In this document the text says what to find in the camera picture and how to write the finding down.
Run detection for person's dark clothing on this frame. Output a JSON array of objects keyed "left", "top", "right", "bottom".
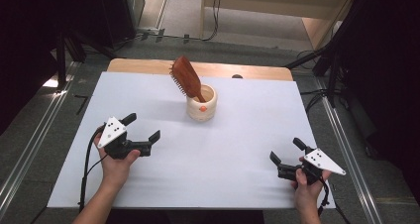
[{"left": 104, "top": 209, "right": 265, "bottom": 224}]

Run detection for black floor cables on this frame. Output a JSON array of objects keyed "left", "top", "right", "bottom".
[{"left": 298, "top": 50, "right": 335, "bottom": 114}]

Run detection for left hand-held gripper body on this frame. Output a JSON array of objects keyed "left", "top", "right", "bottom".
[{"left": 97, "top": 116, "right": 154, "bottom": 161}]

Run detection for person's left hand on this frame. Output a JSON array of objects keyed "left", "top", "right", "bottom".
[{"left": 93, "top": 132, "right": 142, "bottom": 189}]

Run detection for wooden table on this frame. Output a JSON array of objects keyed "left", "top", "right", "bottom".
[{"left": 107, "top": 57, "right": 294, "bottom": 82}]

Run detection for metal floor rail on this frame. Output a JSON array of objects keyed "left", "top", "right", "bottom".
[
  {"left": 0, "top": 60, "right": 83, "bottom": 216},
  {"left": 312, "top": 76, "right": 384, "bottom": 224}
]

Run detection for wooden paddle hairbrush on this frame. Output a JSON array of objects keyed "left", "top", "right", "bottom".
[{"left": 168, "top": 55, "right": 208, "bottom": 104}]

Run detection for dark cabinet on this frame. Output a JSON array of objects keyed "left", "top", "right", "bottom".
[{"left": 95, "top": 0, "right": 147, "bottom": 50}]

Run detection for cream ribbed cup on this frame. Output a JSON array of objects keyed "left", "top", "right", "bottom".
[{"left": 185, "top": 83, "right": 219, "bottom": 123}]

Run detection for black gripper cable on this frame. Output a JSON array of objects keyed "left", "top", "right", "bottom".
[
  {"left": 316, "top": 176, "right": 352, "bottom": 224},
  {"left": 77, "top": 124, "right": 109, "bottom": 214}
]

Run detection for black tripod stand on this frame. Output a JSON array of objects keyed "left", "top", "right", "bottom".
[
  {"left": 52, "top": 28, "right": 117, "bottom": 90},
  {"left": 284, "top": 32, "right": 353, "bottom": 109}
]

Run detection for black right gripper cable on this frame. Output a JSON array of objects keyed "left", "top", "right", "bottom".
[{"left": 316, "top": 176, "right": 352, "bottom": 224}]

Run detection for black hanging cable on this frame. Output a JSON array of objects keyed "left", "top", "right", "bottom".
[{"left": 201, "top": 0, "right": 224, "bottom": 43}]

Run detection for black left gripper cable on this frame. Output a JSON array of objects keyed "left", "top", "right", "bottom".
[{"left": 77, "top": 124, "right": 109, "bottom": 214}]

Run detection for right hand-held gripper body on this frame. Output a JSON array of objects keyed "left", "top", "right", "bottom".
[{"left": 276, "top": 145, "right": 348, "bottom": 186}]

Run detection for white table mat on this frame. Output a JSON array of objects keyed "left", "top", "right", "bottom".
[{"left": 47, "top": 71, "right": 337, "bottom": 209}]

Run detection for person's right hand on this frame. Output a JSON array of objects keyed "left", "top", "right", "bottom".
[{"left": 289, "top": 156, "right": 333, "bottom": 214}]

